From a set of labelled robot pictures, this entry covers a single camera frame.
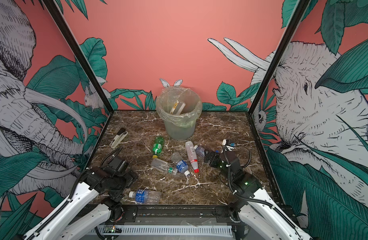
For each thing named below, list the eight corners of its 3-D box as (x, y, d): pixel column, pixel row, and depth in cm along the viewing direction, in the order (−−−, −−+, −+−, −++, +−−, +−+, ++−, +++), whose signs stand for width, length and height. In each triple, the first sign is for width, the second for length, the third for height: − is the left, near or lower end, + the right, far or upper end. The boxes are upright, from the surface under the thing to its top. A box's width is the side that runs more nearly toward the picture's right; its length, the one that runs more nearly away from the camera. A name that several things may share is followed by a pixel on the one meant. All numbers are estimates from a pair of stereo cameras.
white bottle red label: (192, 174, 89) (192, 170, 85) (185, 145, 102) (185, 142, 98) (200, 172, 90) (201, 169, 86) (192, 144, 103) (192, 140, 99)
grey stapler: (110, 147, 101) (107, 144, 97) (123, 131, 110) (121, 127, 106) (115, 149, 100) (113, 146, 96) (128, 133, 109) (126, 129, 105)
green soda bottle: (150, 159, 96) (149, 155, 91) (157, 139, 106) (155, 135, 101) (159, 160, 95) (158, 156, 91) (165, 140, 105) (164, 136, 101)
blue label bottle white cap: (182, 179, 87) (182, 176, 83) (170, 158, 96) (169, 154, 92) (192, 174, 90) (192, 170, 85) (179, 153, 98) (178, 149, 94)
